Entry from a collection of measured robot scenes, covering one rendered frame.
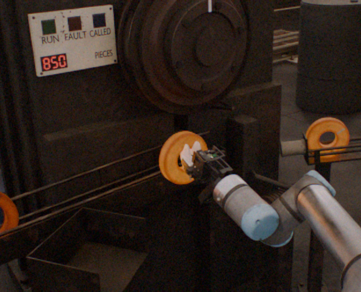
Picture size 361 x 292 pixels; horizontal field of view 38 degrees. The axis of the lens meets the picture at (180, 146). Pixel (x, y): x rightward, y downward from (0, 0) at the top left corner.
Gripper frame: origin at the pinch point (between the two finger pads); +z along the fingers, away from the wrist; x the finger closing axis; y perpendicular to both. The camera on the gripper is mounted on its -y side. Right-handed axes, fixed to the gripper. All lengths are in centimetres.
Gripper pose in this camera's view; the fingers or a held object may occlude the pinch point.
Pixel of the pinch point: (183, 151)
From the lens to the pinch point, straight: 152.9
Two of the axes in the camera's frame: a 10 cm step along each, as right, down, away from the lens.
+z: -5.3, -5.4, 6.5
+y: 1.2, -8.1, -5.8
